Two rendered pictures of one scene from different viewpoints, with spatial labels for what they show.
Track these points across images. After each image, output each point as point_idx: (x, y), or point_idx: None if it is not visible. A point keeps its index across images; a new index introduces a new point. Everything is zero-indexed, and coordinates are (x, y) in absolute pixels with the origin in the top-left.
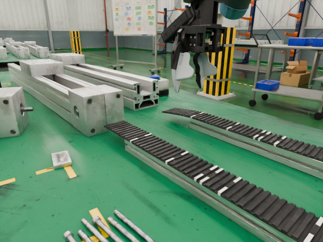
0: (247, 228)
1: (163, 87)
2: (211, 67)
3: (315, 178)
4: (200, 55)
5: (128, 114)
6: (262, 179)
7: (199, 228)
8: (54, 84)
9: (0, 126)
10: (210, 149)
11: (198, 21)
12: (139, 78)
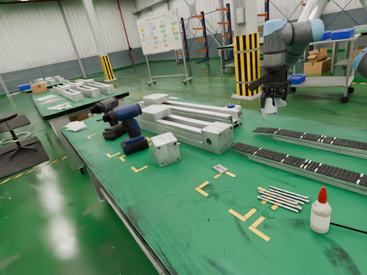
0: (330, 183)
1: None
2: (282, 102)
3: (355, 157)
4: None
5: None
6: (329, 162)
7: (309, 186)
8: (181, 125)
9: (172, 157)
10: (294, 150)
11: (275, 80)
12: (225, 109)
